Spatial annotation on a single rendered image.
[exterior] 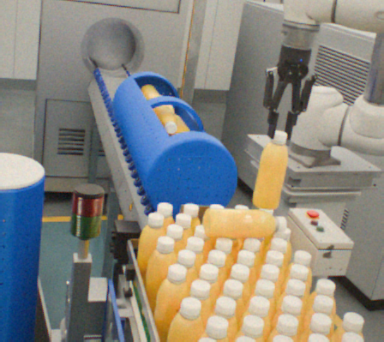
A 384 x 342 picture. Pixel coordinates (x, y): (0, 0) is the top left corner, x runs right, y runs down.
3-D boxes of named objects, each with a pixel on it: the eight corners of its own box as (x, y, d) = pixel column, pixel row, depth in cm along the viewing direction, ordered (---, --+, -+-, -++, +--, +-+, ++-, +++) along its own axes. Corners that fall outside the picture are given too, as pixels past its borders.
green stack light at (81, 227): (99, 225, 126) (100, 204, 124) (101, 239, 120) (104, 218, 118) (69, 225, 124) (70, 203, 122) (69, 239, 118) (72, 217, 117)
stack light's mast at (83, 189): (96, 249, 128) (103, 183, 123) (99, 265, 122) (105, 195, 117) (67, 249, 126) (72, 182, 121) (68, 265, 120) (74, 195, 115)
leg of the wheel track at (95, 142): (92, 213, 390) (101, 124, 370) (93, 217, 384) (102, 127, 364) (83, 213, 388) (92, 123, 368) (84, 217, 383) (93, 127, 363)
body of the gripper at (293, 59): (306, 45, 145) (298, 81, 148) (275, 41, 143) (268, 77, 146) (319, 51, 138) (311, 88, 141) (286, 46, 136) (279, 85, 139)
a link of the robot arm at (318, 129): (296, 133, 228) (307, 79, 221) (341, 145, 222) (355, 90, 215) (285, 143, 214) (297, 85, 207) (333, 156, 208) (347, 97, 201)
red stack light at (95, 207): (100, 204, 124) (102, 187, 123) (104, 218, 118) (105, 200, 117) (70, 203, 122) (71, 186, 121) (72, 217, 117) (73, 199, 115)
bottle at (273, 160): (279, 202, 157) (293, 138, 151) (275, 213, 150) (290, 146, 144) (254, 196, 158) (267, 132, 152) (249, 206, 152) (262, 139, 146)
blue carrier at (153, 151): (175, 133, 263) (178, 71, 253) (234, 223, 183) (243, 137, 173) (111, 135, 256) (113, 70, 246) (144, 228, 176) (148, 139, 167)
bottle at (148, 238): (128, 282, 154) (135, 219, 148) (148, 274, 159) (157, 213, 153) (145, 295, 149) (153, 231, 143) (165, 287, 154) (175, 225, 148)
